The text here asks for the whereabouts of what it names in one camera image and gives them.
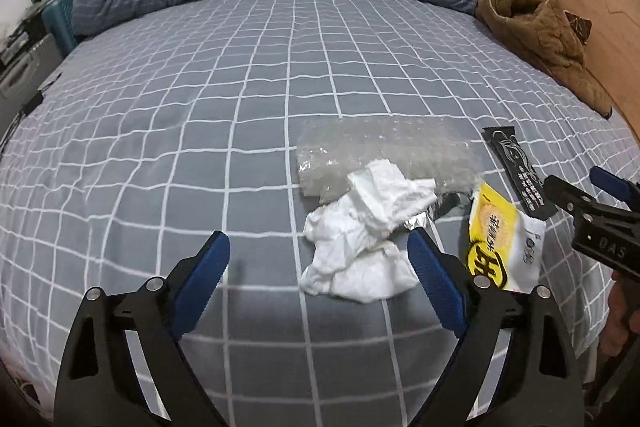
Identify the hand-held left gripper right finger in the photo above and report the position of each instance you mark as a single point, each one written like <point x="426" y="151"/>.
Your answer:
<point x="435" y="282"/>

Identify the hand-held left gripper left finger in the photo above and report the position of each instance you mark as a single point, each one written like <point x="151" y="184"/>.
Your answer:
<point x="205" y="279"/>

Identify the silver foil wrapper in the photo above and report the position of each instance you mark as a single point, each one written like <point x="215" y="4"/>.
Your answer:
<point x="415" y="222"/>

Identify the yellow snack packet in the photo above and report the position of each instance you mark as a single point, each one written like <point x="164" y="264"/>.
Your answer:
<point x="492" y="227"/>

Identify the bed with grey checked sheet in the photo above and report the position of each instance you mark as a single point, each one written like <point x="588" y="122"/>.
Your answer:
<point x="200" y="132"/>

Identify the white tissue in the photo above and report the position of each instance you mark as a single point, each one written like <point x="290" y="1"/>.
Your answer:
<point x="360" y="237"/>

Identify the bubble wrap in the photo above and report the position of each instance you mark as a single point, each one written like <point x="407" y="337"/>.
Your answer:
<point x="400" y="147"/>

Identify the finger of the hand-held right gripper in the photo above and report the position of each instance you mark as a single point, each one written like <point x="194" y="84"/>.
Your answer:
<point x="562" y="193"/>
<point x="612" y="184"/>

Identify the blue plastic stool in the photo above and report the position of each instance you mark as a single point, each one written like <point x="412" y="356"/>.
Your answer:
<point x="60" y="17"/>

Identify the person's right hand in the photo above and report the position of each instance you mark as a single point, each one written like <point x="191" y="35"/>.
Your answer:
<point x="620" y="312"/>

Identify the brown padded jacket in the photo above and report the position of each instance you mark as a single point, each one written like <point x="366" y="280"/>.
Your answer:
<point x="540" y="32"/>

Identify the grey storage drawer unit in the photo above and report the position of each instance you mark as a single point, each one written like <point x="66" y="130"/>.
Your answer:
<point x="25" y="67"/>

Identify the black snack packet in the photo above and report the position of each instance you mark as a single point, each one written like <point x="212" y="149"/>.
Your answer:
<point x="515" y="167"/>

